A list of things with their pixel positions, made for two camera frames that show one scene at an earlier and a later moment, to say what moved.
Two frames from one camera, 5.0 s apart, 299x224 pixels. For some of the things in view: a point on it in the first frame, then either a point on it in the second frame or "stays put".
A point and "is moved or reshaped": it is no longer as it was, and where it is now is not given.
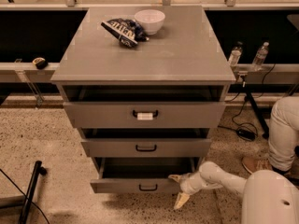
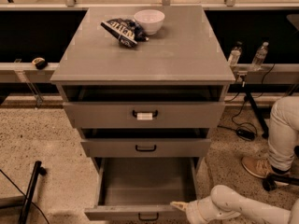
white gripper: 188,186 → 193,207
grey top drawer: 144,114 stays put
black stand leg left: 38,170 stays put
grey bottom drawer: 140,175 is moved or reshaped
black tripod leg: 260,119 stays put
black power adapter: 246,133 stays put
